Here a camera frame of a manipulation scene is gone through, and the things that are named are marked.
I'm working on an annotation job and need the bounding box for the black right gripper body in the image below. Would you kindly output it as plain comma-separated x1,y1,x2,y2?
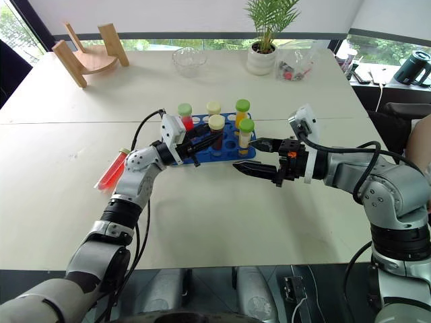
271,137,309,188

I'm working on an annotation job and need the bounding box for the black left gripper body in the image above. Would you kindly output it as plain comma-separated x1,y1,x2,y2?
174,125,212,168

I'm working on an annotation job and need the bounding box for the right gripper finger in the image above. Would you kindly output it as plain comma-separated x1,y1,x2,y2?
248,137,284,155
232,160,281,184

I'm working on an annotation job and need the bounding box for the cream-capped dark red test tube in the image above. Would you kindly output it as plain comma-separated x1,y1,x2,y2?
207,114,226,157

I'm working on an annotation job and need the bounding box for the green-capped red test tube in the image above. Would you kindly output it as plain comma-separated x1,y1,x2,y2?
177,102,195,133

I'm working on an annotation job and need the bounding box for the blue test tube rack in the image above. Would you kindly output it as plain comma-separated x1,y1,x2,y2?
179,112,257,166

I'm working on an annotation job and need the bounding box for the cream-capped clear test tube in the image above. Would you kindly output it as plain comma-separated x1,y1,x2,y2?
205,101,222,118

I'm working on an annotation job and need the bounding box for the green-capped yellow test tube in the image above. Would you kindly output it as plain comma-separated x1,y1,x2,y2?
238,118,256,158

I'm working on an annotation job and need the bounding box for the green-capped orange test tube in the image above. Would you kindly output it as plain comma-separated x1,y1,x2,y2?
234,98,252,128

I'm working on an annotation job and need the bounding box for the cream-capped bright red test tube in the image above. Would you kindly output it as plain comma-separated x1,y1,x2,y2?
94,147,131,196

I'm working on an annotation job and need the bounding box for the clear glass bowl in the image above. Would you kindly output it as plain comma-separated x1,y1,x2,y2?
172,46,208,79

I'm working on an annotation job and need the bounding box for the clear plastic bag of parts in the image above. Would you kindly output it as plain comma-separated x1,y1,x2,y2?
274,46,320,82

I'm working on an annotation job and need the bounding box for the white ribbed plant pot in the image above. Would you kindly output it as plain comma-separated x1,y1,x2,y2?
246,41,280,76

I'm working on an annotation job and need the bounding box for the grey rounded robot leg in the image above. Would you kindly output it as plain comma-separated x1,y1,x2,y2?
236,266,279,322
143,268,185,314

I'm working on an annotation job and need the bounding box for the wooden curved stand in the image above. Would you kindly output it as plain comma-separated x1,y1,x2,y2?
51,22,131,89

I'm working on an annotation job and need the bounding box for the green palm plant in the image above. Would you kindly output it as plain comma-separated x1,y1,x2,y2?
243,0,301,55

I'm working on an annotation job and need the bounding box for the dark green kettle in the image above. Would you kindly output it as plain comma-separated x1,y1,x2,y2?
393,50,431,87

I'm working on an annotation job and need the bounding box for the black chair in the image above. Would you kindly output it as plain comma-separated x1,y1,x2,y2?
0,38,34,109

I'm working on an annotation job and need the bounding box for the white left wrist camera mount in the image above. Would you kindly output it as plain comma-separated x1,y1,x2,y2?
160,114,187,165

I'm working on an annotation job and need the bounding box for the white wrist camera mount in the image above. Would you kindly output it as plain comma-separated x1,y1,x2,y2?
287,103,321,184
160,114,187,165

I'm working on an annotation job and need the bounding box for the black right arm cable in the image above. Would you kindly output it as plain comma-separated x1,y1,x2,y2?
295,123,431,207

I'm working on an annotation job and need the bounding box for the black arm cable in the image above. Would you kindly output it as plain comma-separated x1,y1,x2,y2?
295,123,431,207
97,108,168,323

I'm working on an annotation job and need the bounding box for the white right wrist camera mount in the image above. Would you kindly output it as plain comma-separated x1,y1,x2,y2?
287,103,321,184

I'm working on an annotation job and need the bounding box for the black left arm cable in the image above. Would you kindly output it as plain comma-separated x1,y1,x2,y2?
97,108,168,323

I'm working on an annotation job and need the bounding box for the white thin cable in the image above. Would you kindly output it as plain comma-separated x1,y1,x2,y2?
374,81,385,112

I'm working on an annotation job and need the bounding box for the small black box with cable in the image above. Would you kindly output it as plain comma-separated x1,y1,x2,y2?
283,275,309,323

